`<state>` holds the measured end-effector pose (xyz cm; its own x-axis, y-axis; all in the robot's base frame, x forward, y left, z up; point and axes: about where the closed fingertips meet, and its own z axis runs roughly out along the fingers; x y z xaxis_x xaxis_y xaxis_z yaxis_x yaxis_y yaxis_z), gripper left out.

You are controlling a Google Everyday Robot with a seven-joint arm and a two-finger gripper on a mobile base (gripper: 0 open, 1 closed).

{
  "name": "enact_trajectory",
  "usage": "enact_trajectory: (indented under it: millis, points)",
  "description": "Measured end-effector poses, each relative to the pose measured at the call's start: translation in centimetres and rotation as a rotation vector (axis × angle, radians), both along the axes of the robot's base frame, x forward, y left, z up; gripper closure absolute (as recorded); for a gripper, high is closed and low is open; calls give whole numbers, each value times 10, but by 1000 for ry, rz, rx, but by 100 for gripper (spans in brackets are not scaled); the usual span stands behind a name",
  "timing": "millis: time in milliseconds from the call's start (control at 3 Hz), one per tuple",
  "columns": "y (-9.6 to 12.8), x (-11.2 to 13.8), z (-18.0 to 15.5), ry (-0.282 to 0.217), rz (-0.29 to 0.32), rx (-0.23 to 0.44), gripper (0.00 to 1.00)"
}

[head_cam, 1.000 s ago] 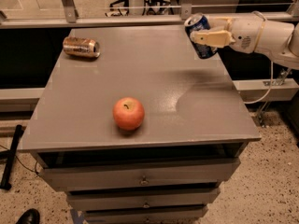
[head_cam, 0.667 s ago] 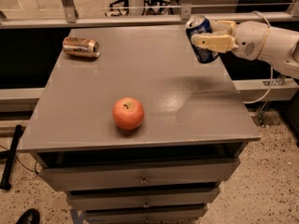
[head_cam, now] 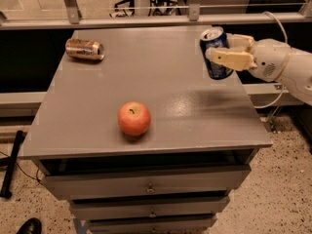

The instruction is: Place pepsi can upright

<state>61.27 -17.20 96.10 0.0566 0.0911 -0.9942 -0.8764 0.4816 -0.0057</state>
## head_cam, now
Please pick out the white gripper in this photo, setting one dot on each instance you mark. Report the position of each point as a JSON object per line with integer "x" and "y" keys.
{"x": 268, "y": 59}

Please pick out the blue pepsi can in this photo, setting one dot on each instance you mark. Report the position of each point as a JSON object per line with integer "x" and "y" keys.
{"x": 211, "y": 39}

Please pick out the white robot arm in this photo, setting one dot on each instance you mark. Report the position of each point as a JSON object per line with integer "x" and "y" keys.
{"x": 296, "y": 75}

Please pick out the gold soda can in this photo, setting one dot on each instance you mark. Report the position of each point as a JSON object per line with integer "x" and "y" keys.
{"x": 84, "y": 49}

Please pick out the grey metal railing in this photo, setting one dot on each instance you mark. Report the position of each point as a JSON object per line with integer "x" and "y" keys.
{"x": 43, "y": 14}

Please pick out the red apple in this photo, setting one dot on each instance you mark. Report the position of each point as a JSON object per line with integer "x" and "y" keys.
{"x": 134, "y": 118}

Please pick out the middle grey drawer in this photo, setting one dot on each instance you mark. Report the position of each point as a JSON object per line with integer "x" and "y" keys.
{"x": 151, "y": 208}

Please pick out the grey drawer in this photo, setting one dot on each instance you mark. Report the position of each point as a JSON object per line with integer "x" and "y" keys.
{"x": 151, "y": 208}
{"x": 157, "y": 182}
{"x": 152, "y": 225}

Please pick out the top grey drawer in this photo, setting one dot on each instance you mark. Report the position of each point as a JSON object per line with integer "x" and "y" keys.
{"x": 157, "y": 182}

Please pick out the bottom grey drawer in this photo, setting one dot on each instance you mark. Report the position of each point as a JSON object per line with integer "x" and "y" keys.
{"x": 152, "y": 225}

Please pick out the black stand leg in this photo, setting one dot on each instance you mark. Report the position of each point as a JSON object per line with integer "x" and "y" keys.
{"x": 9, "y": 164}

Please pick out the black shoe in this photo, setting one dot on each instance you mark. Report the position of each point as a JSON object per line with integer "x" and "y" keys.
{"x": 31, "y": 226}

